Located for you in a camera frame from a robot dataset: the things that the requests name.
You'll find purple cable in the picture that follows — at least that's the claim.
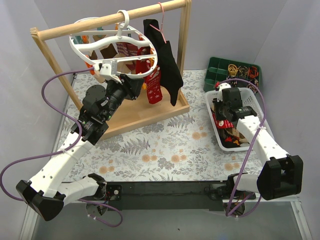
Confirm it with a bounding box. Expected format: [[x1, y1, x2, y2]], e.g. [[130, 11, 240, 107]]
[[224, 77, 266, 218], [0, 67, 124, 228]]

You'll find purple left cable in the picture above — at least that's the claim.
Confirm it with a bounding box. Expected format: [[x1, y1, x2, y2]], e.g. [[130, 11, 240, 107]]
[[0, 67, 124, 228]]

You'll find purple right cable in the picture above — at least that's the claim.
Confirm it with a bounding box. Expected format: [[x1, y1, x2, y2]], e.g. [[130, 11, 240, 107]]
[[224, 77, 266, 218]]

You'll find black hanging sock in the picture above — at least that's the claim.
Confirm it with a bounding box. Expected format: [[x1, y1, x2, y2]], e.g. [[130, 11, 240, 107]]
[[143, 19, 184, 106]]

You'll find white round clip hanger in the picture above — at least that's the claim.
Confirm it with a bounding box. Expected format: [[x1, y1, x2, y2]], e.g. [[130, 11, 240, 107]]
[[69, 10, 160, 83]]

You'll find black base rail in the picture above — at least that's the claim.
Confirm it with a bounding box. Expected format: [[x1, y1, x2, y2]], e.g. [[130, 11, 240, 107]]
[[98, 180, 233, 211]]

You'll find wooden clothes rack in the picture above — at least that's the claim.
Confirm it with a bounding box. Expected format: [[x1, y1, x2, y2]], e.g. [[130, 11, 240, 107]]
[[30, 0, 192, 139]]

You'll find green compartment tray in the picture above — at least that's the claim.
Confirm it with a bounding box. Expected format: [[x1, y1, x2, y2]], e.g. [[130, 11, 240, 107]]
[[203, 56, 262, 92]]

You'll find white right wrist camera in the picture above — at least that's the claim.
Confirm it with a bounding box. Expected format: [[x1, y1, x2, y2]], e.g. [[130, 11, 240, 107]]
[[214, 82, 232, 102]]

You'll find floral table mat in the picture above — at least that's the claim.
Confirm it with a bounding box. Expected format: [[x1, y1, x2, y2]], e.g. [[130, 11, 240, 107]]
[[65, 70, 263, 182]]

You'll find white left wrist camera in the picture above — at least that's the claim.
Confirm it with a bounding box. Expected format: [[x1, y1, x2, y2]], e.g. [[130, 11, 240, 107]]
[[93, 60, 121, 84]]

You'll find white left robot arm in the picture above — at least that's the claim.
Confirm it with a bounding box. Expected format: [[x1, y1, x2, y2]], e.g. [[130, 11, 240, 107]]
[[16, 73, 145, 221]]

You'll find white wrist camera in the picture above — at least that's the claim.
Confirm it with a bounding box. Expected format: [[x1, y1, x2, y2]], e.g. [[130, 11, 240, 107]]
[[93, 60, 121, 84], [214, 82, 232, 102]]

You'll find white plastic basket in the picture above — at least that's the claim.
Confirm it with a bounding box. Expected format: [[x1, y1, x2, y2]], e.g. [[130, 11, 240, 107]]
[[204, 87, 264, 152]]

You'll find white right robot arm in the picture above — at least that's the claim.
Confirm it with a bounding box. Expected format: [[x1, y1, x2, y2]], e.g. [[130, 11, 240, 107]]
[[213, 83, 304, 200]]

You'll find red christmas sock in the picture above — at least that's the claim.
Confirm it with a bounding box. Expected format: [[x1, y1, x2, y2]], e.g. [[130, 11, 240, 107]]
[[215, 120, 234, 129], [145, 66, 163, 105]]

